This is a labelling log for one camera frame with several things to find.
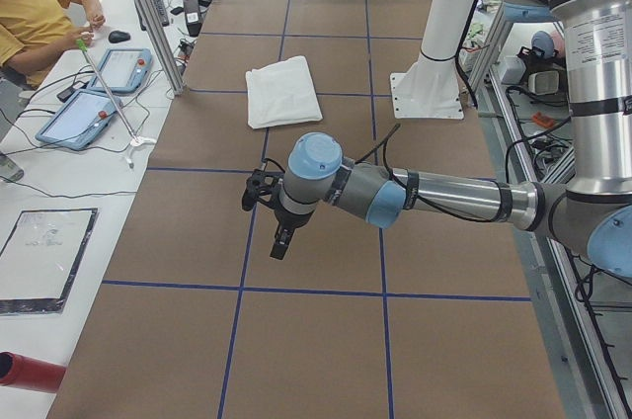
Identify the person in yellow shirt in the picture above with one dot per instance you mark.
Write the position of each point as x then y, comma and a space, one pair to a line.
35, 34

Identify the black computer mouse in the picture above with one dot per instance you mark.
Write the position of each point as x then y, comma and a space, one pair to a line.
118, 36

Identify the red cylinder bottle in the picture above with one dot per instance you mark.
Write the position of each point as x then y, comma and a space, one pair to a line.
28, 373

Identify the white long-sleeve printed shirt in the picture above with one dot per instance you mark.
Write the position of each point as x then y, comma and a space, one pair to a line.
282, 94

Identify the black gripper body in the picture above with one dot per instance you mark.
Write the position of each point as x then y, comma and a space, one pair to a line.
291, 219

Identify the blue teach pendant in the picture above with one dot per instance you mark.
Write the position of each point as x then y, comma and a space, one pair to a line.
79, 121
124, 69

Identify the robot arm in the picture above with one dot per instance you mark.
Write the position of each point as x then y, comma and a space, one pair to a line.
441, 167

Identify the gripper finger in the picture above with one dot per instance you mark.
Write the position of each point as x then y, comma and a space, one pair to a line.
281, 244

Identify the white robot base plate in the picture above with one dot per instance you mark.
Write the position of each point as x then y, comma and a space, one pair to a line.
430, 89

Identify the upper blue teach pendant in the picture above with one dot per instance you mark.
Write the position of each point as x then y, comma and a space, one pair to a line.
124, 69

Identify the lower blue teach pendant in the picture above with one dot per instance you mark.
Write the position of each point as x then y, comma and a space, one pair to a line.
79, 121

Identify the black keyboard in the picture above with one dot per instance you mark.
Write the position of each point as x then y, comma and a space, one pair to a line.
161, 10

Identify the silver foil tray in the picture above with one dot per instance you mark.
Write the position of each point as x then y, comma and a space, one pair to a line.
41, 257

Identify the grey aluminium post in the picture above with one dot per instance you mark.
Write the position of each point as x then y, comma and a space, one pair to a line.
160, 44

